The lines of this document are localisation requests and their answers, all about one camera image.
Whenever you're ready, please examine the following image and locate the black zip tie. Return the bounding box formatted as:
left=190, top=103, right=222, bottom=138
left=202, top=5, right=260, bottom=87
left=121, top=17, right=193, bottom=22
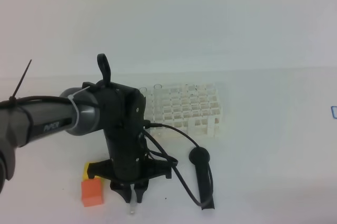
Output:
left=9, top=59, right=32, bottom=103

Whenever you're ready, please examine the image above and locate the yellow cube block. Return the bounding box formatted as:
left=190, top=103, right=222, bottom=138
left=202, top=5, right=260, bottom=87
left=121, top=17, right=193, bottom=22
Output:
left=82, top=162, right=90, bottom=181

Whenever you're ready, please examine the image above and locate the clear glass test tube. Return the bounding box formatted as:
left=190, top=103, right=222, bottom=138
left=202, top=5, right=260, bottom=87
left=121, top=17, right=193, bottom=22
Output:
left=129, top=202, right=137, bottom=215

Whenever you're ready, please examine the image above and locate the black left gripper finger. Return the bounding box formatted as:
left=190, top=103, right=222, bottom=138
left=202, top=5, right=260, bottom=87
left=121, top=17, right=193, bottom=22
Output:
left=110, top=181, right=132, bottom=203
left=134, top=180, right=148, bottom=203

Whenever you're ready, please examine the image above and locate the clear test tube in rack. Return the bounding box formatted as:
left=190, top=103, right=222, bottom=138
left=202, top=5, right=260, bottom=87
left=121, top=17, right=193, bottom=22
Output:
left=153, top=84, right=163, bottom=121
left=139, top=87, right=147, bottom=99

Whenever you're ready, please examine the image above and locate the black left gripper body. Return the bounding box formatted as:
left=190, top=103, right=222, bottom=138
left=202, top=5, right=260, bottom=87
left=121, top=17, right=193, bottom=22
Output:
left=87, top=83, right=172, bottom=185

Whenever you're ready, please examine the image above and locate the white test tube rack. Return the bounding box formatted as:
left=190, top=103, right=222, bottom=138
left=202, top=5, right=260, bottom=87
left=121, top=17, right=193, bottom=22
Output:
left=144, top=83, right=223, bottom=137

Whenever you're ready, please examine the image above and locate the black scoop tool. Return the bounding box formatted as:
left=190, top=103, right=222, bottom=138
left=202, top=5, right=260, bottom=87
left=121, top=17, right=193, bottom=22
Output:
left=189, top=147, right=215, bottom=210

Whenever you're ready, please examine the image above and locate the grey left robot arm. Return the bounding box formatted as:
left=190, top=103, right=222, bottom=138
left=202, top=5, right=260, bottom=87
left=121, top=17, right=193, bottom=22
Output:
left=1, top=83, right=173, bottom=202

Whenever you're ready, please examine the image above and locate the white zip tie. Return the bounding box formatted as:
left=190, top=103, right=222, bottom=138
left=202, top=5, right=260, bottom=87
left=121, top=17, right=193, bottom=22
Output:
left=67, top=87, right=89, bottom=130

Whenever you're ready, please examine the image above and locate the black camera cable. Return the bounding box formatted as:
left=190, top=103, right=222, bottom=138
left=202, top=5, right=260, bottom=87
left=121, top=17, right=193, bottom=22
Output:
left=143, top=121, right=214, bottom=208

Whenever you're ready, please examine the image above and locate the orange cube block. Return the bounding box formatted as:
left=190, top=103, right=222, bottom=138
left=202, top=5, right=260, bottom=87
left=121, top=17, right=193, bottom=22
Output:
left=81, top=178, right=103, bottom=207

